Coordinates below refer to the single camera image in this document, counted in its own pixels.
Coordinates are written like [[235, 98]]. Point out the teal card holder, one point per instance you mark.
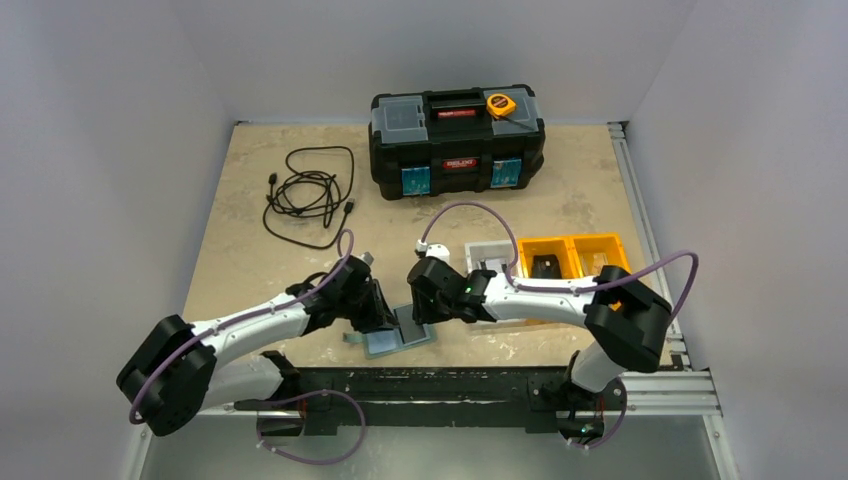
[[383, 343]]

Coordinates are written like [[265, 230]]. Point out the white plastic bin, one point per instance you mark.
[[493, 255]]

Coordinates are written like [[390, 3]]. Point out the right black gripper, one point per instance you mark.
[[424, 302]]

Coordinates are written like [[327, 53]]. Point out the grey card black stripe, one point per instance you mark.
[[410, 331]]

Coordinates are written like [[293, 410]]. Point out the orange plastic bin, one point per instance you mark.
[[579, 255]]

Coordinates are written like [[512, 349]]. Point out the black item in orange bin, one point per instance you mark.
[[546, 267]]

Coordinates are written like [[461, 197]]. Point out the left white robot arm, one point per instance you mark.
[[168, 379]]

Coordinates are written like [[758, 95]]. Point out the black plastic toolbox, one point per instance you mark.
[[439, 142]]

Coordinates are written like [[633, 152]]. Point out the aluminium frame rail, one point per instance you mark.
[[680, 392]]

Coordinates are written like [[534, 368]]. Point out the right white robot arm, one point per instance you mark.
[[627, 319]]

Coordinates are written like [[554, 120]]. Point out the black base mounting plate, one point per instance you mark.
[[534, 399]]

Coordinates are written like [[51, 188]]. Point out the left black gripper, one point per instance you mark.
[[379, 316]]

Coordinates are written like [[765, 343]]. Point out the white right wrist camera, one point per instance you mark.
[[435, 250]]

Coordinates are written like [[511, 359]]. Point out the yellow tape measure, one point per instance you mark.
[[500, 106]]

